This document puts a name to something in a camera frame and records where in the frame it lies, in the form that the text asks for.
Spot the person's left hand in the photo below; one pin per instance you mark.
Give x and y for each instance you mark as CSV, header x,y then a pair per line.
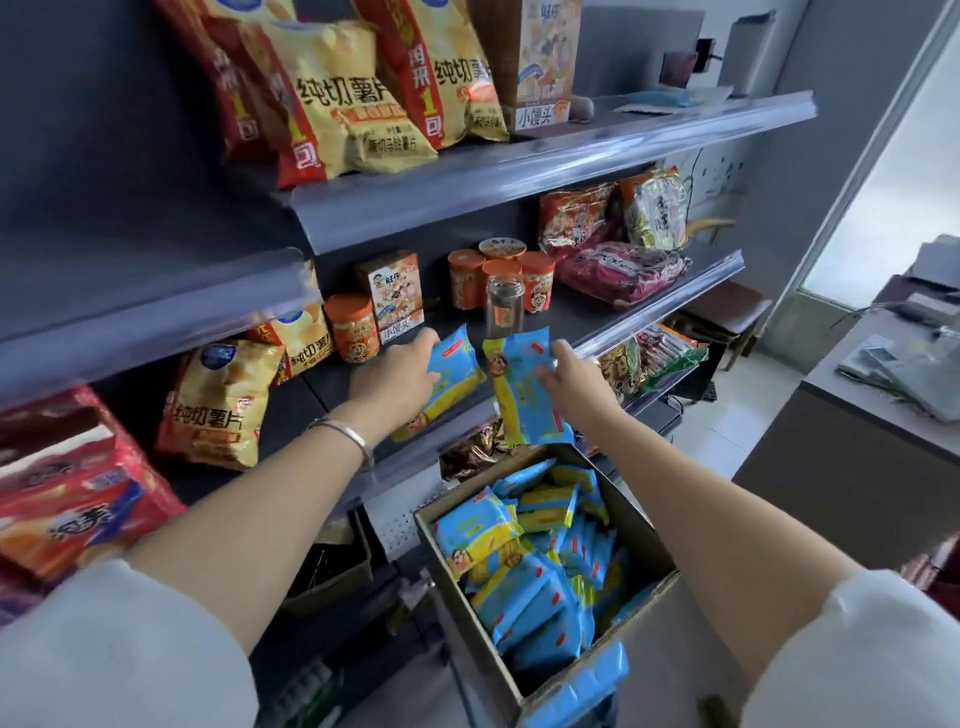
x,y
386,379

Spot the person's right hand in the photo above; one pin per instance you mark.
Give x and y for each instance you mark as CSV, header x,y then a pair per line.
x,y
581,382

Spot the person's right fingers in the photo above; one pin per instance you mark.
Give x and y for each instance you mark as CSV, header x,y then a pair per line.
x,y
555,365

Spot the person's left fingers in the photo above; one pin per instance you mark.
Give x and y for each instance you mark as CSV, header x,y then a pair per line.
x,y
421,346

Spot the blue snack packet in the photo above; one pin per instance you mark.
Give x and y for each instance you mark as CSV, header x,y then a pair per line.
x,y
454,379
529,397

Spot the person's left forearm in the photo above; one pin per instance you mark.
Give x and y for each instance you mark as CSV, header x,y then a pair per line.
x,y
255,517

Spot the person's right forearm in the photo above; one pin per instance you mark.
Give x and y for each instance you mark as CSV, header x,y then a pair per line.
x,y
712,525

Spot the small cartoon print carton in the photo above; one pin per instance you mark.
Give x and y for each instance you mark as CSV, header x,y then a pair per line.
x,y
391,296

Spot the orange snack cup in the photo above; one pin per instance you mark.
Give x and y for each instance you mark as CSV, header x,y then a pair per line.
x,y
502,246
465,279
501,268
537,283
352,330

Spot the clear glass jar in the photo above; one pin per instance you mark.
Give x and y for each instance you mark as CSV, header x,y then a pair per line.
x,y
503,307

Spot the colourful snack bags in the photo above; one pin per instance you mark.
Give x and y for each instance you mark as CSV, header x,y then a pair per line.
x,y
645,360

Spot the brown shiny snack packet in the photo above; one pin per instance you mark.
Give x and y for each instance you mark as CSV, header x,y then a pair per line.
x,y
469,450

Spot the yellow potato chip bag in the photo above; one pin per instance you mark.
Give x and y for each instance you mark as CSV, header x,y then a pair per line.
x,y
345,105
304,345
442,67
217,405

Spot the magenta noodle multipack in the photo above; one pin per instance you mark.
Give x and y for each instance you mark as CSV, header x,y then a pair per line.
x,y
626,271

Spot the red noodle multipack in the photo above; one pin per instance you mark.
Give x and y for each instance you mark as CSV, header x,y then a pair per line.
x,y
577,217

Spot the brown wooden stool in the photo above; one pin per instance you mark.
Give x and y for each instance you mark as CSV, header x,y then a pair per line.
x,y
724,307

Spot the golden noodle multipack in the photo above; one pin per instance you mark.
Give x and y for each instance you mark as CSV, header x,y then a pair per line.
x,y
656,210

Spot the pile of blue yellow packets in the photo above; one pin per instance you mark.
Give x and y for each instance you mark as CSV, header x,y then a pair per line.
x,y
536,592

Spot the small open cardboard box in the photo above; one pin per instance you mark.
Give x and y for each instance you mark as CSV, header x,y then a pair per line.
x,y
330,570

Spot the light blue flat packet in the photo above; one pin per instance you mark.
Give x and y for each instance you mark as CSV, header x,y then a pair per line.
x,y
667,99

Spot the brown cardboard box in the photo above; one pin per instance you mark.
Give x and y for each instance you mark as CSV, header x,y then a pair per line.
x,y
637,645

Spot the tall cartoon print carton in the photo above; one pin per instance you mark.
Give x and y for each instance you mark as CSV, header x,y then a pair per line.
x,y
547,64

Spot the grey counter desk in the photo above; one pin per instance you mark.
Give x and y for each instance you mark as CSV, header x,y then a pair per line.
x,y
840,465

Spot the red yellow chip bag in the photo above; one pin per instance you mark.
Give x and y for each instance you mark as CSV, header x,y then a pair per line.
x,y
217,82

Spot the white papers and devices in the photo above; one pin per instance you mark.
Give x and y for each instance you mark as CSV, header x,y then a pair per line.
x,y
900,371

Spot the dark metal shelving unit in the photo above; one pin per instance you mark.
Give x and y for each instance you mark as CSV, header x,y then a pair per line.
x,y
112,187

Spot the grey upright box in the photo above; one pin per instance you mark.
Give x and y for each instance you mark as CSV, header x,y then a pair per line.
x,y
752,52

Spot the red orange biscuit multipack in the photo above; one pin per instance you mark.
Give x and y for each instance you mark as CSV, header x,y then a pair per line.
x,y
67,487

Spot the white right sleeve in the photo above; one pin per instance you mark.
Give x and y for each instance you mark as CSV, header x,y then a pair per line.
x,y
862,660

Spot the white sleeve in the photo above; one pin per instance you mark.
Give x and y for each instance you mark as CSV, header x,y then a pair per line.
x,y
862,660
112,652

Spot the white left sleeve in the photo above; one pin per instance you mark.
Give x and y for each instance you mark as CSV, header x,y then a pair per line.
x,y
112,652

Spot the white wall socket panel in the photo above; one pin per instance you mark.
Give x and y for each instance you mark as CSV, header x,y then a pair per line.
x,y
720,172

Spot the black wall device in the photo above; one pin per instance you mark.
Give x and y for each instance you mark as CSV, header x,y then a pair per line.
x,y
705,52

